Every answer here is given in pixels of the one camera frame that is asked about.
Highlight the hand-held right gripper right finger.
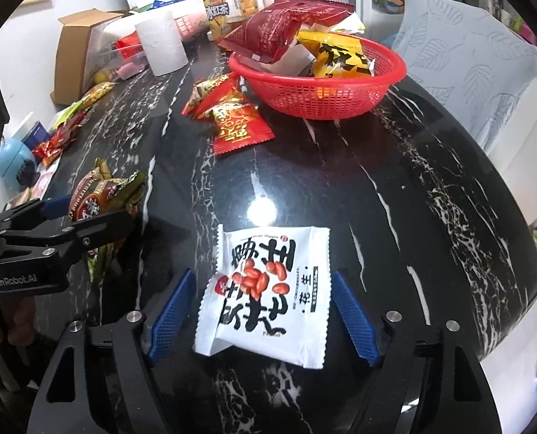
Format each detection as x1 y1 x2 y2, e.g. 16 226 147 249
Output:
331 269 498 434

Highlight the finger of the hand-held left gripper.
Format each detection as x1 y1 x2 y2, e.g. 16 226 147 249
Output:
0 193 76 236
1 209 137 267

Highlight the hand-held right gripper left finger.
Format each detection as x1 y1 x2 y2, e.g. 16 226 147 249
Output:
26 269 198 434

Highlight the green gold snack packet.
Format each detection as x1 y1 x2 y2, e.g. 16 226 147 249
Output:
67 158 147 281

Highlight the white peanut snack packet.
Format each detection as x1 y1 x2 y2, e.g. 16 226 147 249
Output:
250 47 314 75
193 224 331 370

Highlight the red plastic mesh basket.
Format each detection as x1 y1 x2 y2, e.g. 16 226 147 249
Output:
228 36 407 120

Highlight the dark red snack packet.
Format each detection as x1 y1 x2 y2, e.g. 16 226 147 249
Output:
217 7 305 64
262 0 355 25

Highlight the clear plastic bag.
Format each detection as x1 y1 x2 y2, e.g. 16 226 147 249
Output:
332 11 366 34

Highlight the person's left hand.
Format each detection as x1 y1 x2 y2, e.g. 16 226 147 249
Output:
0 298 36 362

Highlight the light blue round device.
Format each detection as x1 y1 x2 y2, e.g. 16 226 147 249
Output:
0 138 41 188

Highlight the red chili snack packet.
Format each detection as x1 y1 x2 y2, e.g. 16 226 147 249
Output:
32 113 88 166

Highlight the green label snack packet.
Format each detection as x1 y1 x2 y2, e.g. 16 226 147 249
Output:
49 99 93 129

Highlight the yellow orange snack packet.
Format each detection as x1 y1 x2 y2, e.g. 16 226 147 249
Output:
81 81 115 105

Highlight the brown cardboard box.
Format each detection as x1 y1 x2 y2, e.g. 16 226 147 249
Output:
50 10 124 106

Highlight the small pink packet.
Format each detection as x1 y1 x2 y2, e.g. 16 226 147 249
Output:
115 64 145 80

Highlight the clear plastic container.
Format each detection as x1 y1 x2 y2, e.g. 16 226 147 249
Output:
90 25 149 73

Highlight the orange red peanut packet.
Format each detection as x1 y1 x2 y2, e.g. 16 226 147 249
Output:
181 75 242 119

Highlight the bright red snack packet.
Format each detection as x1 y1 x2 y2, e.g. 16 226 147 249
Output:
211 102 276 157

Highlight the red packet in clear container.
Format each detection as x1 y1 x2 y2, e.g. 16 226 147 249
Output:
115 36 143 59

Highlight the white paper towel roll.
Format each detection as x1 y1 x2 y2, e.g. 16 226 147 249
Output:
135 9 189 77

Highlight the pink white pack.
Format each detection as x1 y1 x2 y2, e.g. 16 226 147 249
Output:
173 9 210 43

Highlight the light blue chair cushion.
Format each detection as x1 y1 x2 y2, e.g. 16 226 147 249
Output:
392 0 537 154

